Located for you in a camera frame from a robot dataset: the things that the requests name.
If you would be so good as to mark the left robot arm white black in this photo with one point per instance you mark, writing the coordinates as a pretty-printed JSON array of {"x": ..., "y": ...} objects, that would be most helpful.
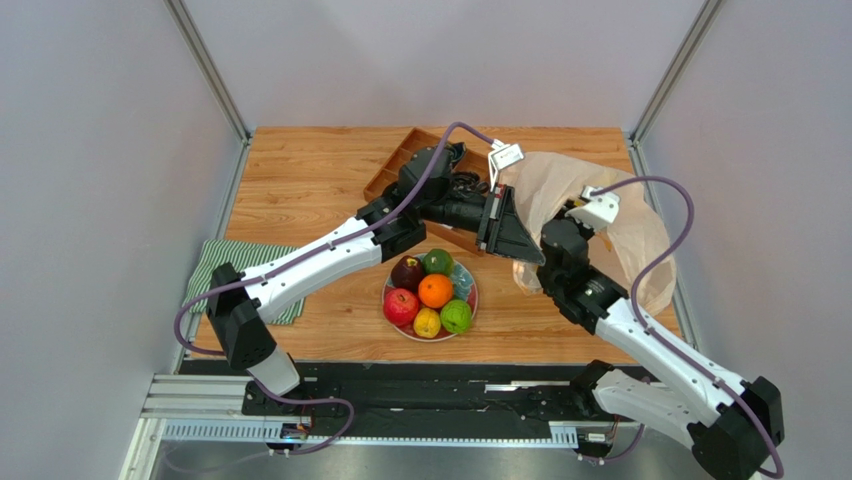
[{"x": 245, "y": 302}]

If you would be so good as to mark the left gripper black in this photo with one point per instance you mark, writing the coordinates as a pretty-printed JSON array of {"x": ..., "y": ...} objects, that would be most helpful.
[{"x": 501, "y": 232}]

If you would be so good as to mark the red teal floral plate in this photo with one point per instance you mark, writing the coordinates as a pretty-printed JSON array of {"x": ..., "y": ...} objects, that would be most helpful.
[{"x": 465, "y": 288}]

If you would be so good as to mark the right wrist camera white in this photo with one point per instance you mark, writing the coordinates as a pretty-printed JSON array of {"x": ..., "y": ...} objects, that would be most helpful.
[{"x": 597, "y": 210}]

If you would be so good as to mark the translucent beige plastic bag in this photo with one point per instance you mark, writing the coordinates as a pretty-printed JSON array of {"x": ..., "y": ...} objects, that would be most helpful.
[{"x": 545, "y": 181}]

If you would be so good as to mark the green round fruit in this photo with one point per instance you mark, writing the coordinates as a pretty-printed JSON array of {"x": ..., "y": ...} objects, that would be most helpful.
[{"x": 438, "y": 261}]

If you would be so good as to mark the dark red apple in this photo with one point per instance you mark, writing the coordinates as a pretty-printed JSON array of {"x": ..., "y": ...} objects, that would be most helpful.
[{"x": 408, "y": 273}]

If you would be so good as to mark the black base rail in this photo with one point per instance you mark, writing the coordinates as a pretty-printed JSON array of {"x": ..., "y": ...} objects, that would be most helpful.
[{"x": 385, "y": 404}]

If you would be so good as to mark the black teal sock roll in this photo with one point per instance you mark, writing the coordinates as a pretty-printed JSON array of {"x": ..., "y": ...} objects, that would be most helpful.
[{"x": 455, "y": 152}]

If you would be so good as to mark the wooden compartment tray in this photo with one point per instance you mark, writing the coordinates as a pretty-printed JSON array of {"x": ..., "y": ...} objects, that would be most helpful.
[{"x": 416, "y": 140}]

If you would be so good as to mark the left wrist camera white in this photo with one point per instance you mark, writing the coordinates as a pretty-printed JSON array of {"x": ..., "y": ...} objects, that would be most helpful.
[{"x": 501, "y": 156}]

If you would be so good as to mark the green striped cloth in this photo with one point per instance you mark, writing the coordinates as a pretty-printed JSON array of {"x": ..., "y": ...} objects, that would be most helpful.
[{"x": 241, "y": 255}]

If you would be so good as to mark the light green fruit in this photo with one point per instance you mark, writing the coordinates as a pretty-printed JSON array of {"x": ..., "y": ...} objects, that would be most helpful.
[{"x": 456, "y": 316}]

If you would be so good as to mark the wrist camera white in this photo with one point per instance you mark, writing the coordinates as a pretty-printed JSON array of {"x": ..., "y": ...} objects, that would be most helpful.
[
  {"x": 501, "y": 156},
  {"x": 597, "y": 210}
]

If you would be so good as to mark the yellow orange fruit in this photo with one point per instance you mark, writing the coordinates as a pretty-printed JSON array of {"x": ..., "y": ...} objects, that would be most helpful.
[{"x": 427, "y": 323}]

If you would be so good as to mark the aluminium frame post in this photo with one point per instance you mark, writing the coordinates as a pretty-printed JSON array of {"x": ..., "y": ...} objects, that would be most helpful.
[
  {"x": 700, "y": 27},
  {"x": 194, "y": 40}
]

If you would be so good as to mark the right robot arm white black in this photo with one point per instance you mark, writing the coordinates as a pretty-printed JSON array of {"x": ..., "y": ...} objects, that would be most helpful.
[{"x": 732, "y": 426}]

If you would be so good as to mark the right aluminium frame post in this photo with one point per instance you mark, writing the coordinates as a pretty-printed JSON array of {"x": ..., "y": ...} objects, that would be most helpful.
[{"x": 700, "y": 27}]

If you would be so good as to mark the left aluminium frame post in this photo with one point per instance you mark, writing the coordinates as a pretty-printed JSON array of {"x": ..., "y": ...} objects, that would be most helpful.
[{"x": 194, "y": 40}]

